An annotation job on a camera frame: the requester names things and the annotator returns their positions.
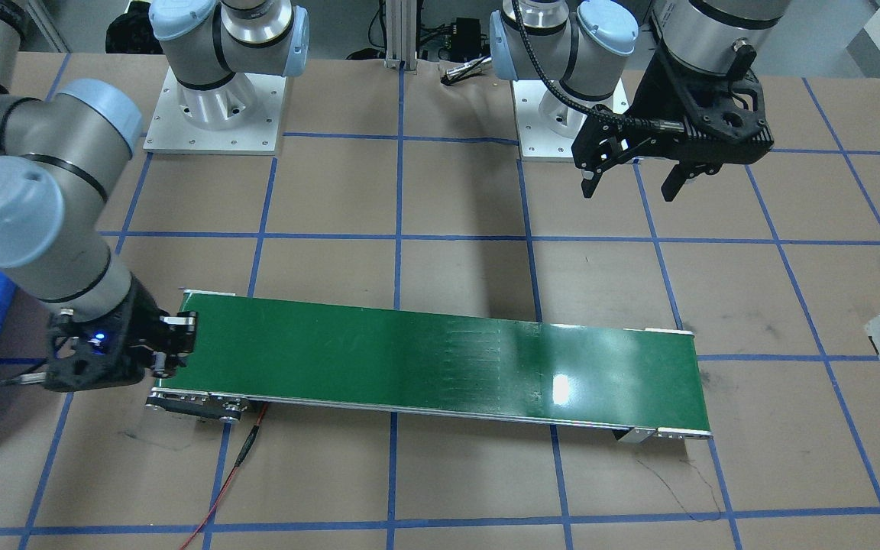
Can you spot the aluminium frame post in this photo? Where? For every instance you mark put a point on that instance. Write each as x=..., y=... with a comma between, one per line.
x=402, y=36

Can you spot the green conveyor belt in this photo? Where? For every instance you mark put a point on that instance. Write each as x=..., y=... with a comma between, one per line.
x=642, y=382

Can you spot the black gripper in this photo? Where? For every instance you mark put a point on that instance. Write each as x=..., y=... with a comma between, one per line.
x=651, y=98

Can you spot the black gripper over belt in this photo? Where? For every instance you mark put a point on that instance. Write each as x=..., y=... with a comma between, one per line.
x=140, y=319

